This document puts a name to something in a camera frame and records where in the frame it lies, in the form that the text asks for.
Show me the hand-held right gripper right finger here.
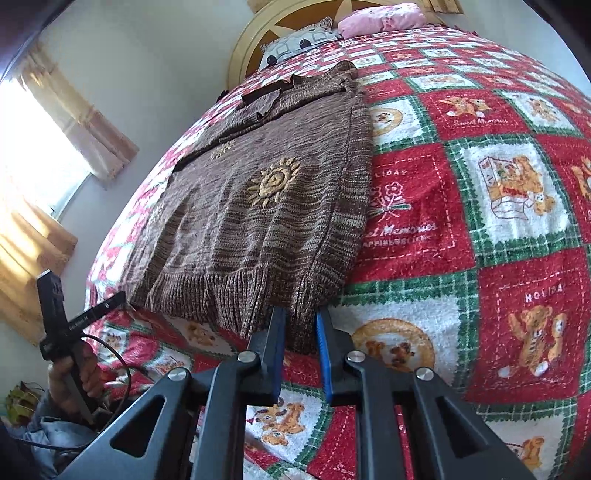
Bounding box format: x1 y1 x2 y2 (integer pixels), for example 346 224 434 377
315 308 536 480

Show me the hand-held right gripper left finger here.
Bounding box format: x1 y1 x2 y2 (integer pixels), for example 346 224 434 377
60 306 289 480

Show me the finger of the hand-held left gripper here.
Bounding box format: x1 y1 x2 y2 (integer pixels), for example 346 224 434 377
36 272 63 337
69 291 126 330

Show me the brown knitted sweater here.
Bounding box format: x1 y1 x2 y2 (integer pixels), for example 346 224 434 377
124 60 375 354

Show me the person's left forearm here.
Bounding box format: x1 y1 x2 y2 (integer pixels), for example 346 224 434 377
21 388 100 480

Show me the person's left hand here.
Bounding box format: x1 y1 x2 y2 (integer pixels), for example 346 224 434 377
48 346 105 414

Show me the green leafy plant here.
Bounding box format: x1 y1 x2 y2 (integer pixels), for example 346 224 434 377
4 381 44 428

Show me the large sliding window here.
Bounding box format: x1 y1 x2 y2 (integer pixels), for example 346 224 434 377
0 78 90 222

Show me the red checked printed blanket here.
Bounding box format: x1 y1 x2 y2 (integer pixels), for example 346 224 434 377
85 28 591 480

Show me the grey white patterned pillow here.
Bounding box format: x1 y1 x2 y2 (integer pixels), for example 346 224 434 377
259 17 345 70

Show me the cream wooden bed headboard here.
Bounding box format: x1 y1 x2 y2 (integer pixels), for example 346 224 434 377
228 0 384 90

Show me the pink pillow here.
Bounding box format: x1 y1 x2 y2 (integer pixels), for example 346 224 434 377
338 4 428 37

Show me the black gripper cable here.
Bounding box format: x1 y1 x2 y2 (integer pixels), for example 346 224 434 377
14 333 134 450

